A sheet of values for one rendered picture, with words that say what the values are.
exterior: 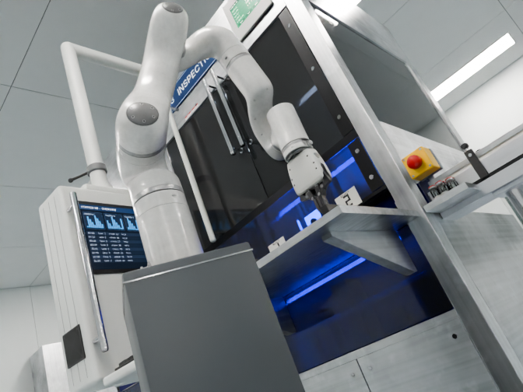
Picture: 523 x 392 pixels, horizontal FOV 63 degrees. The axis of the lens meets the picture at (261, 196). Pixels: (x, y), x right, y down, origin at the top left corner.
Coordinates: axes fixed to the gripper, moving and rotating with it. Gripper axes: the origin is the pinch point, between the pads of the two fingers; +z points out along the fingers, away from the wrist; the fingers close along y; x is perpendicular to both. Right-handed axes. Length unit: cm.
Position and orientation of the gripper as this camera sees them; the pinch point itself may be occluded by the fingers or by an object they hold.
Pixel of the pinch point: (322, 204)
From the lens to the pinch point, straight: 111.5
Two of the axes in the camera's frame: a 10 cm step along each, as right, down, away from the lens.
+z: 3.4, 8.5, -4.0
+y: -6.4, 5.2, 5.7
